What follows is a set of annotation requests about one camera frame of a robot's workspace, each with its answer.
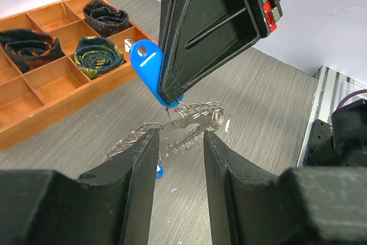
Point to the silver key with blue tag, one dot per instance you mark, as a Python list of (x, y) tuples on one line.
[(146, 59)]

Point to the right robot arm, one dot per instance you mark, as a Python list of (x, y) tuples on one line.
[(343, 141)]

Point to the orange wooden compartment tray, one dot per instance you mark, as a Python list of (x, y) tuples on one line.
[(32, 101)]

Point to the blue yellow rolled belt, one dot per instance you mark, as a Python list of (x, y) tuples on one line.
[(96, 56)]

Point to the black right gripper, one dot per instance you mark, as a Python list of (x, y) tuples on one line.
[(210, 33)]

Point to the black rolled belt middle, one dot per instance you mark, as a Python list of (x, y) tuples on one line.
[(30, 49)]

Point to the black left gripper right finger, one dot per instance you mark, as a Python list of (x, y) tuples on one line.
[(303, 205)]

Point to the black rolled belt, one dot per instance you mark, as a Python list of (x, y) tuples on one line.
[(105, 19), (30, 49)]

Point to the slotted cable duct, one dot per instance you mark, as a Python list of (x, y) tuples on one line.
[(332, 87)]

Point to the large metal disc keyring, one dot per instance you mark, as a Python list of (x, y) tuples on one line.
[(184, 130)]

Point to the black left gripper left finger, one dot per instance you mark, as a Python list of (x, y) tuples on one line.
[(109, 204)]

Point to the blue plastic key tag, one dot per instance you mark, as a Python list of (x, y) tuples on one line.
[(160, 171)]

